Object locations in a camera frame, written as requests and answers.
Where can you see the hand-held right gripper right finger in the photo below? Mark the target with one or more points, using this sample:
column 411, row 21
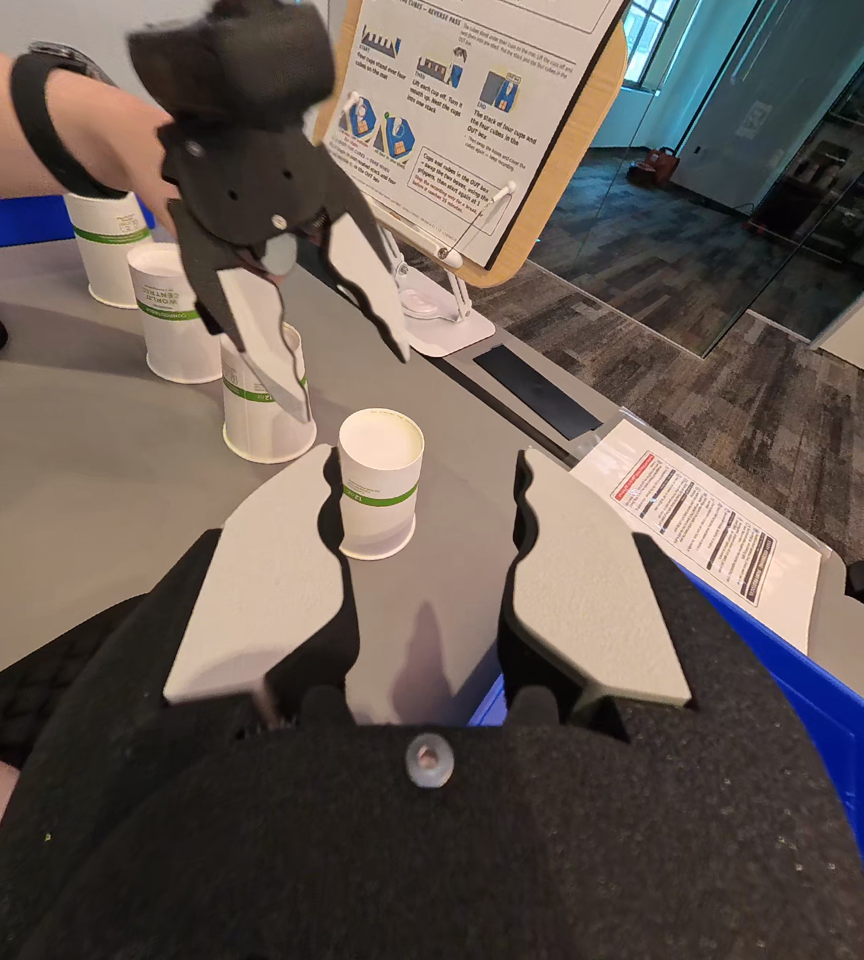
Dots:
column 597, row 600

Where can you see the small red object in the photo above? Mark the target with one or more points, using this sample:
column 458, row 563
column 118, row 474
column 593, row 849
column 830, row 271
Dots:
column 653, row 169

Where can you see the printed instruction sheet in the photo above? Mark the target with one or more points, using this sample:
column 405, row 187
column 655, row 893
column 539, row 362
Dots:
column 462, row 112

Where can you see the black wristband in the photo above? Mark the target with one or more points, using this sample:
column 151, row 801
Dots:
column 34, row 127

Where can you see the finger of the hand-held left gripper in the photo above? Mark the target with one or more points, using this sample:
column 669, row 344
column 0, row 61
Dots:
column 364, row 277
column 256, row 330

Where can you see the white paper cup green band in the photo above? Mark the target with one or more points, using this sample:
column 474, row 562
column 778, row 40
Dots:
column 109, row 255
column 379, row 517
column 259, row 427
column 177, row 330

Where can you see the laminated paper sheet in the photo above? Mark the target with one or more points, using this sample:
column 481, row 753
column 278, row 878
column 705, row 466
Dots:
column 702, row 532

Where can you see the person's left hand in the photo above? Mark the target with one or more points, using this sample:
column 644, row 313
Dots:
column 117, row 142

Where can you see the wooden board document stand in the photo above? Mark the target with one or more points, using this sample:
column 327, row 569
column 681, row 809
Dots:
column 578, row 150

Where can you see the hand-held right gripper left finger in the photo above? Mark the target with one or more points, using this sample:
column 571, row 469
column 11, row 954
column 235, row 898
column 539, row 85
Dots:
column 267, row 585

